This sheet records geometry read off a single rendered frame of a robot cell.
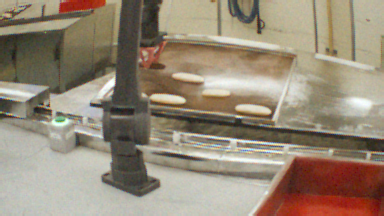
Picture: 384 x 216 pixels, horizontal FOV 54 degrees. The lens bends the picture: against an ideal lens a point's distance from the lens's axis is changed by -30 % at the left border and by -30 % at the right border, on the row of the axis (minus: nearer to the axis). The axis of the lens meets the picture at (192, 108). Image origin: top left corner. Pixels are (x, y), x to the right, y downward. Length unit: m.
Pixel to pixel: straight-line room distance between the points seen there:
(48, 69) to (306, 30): 2.64
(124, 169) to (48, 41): 3.08
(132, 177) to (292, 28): 3.96
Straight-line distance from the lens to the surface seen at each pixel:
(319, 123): 1.31
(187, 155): 1.17
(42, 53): 4.13
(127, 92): 1.03
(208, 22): 5.09
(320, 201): 1.02
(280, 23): 4.90
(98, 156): 1.25
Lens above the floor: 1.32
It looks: 18 degrees down
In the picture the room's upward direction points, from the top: 1 degrees clockwise
